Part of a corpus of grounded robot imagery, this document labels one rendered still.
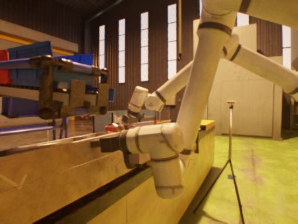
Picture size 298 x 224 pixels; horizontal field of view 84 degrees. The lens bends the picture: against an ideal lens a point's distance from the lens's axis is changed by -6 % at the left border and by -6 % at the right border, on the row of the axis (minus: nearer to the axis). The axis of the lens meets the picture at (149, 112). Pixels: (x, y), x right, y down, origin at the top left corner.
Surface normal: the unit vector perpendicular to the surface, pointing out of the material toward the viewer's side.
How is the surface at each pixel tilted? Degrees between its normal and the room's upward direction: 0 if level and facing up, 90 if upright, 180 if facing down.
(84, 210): 90
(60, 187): 80
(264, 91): 90
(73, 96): 96
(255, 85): 90
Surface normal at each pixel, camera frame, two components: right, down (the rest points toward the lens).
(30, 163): 0.85, -0.15
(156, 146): -0.48, 0.07
